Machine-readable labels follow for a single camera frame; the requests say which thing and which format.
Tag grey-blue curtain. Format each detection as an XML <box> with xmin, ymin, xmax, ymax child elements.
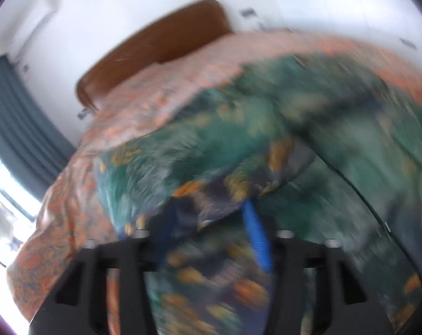
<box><xmin>0</xmin><ymin>56</ymin><xmax>76</xmax><ymax>200</ymax></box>

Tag orange paisley bedspread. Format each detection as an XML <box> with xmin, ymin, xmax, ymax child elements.
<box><xmin>7</xmin><ymin>30</ymin><xmax>422</xmax><ymax>320</ymax></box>

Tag green floral patterned garment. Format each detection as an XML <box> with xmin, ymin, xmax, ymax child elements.
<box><xmin>94</xmin><ymin>54</ymin><xmax>422</xmax><ymax>334</ymax></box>

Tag brown wooden headboard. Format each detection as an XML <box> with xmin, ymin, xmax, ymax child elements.
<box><xmin>76</xmin><ymin>0</ymin><xmax>233</xmax><ymax>113</ymax></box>

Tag grey wall panel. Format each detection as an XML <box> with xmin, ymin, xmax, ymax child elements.
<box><xmin>240</xmin><ymin>8</ymin><xmax>257</xmax><ymax>19</ymax></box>

